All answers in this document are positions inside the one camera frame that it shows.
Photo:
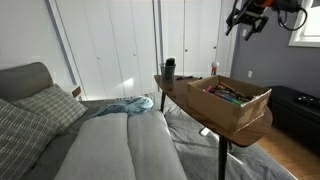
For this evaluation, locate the light grey seat cushion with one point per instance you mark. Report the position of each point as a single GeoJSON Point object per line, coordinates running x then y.
{"type": "Point", "coordinates": [96, 150]}
{"type": "Point", "coordinates": [150, 146]}

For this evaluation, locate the white window frame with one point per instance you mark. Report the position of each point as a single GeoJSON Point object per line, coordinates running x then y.
{"type": "Point", "coordinates": [300, 38]}

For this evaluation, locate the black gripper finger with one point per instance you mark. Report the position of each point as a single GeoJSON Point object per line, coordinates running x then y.
{"type": "Point", "coordinates": [233, 22]}
{"type": "Point", "coordinates": [256, 29]}

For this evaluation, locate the open cardboard box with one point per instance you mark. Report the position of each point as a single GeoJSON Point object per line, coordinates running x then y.
{"type": "Point", "coordinates": [216, 110]}

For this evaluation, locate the grey rug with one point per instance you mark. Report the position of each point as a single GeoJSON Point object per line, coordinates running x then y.
{"type": "Point", "coordinates": [200, 156]}

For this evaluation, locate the white wall outlet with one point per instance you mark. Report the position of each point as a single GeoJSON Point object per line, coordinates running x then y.
{"type": "Point", "coordinates": [250, 74]}

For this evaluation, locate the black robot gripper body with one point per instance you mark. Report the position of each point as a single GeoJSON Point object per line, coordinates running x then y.
{"type": "Point", "coordinates": [250, 12]}

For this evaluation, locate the plaid grey pillow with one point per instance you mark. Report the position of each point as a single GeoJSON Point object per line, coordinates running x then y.
{"type": "Point", "coordinates": [53, 105]}

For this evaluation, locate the black pen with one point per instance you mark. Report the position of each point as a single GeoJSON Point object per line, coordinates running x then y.
{"type": "Point", "coordinates": [184, 77]}

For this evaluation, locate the glue bottle with orange cap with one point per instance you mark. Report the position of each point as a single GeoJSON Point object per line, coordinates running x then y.
{"type": "Point", "coordinates": [215, 68]}

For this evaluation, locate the white light switch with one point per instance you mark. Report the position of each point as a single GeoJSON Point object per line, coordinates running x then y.
{"type": "Point", "coordinates": [244, 32]}

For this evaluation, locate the blue marker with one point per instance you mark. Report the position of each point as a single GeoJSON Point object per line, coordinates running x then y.
{"type": "Point", "coordinates": [227, 98]}

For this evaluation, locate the pink marker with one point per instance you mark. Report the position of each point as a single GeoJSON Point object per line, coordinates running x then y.
{"type": "Point", "coordinates": [209, 89]}

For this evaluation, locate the dash patterned grey pillow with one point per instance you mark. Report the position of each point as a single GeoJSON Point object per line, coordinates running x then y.
{"type": "Point", "coordinates": [21, 140]}

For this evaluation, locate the green marker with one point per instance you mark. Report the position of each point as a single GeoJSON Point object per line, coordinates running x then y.
{"type": "Point", "coordinates": [237, 101]}

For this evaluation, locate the oval wooden table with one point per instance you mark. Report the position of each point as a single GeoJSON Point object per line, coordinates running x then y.
{"type": "Point", "coordinates": [180, 92]}

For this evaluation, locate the grey sofa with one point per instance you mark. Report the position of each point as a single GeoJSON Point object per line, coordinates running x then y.
{"type": "Point", "coordinates": [23, 80]}

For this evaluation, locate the light blue cloth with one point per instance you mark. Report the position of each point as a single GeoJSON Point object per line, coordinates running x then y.
{"type": "Point", "coordinates": [128, 105]}

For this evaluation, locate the small white floor object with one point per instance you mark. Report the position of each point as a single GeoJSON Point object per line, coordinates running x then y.
{"type": "Point", "coordinates": [205, 131]}

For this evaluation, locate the transparent grey penholder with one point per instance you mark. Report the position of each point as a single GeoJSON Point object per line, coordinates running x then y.
{"type": "Point", "coordinates": [167, 75]}

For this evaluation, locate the white closet doors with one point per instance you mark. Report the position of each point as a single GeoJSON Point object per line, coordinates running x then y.
{"type": "Point", "coordinates": [193, 36]}
{"type": "Point", "coordinates": [110, 46]}

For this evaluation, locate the black media console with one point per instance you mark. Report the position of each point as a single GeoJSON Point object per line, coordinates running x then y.
{"type": "Point", "coordinates": [293, 116]}

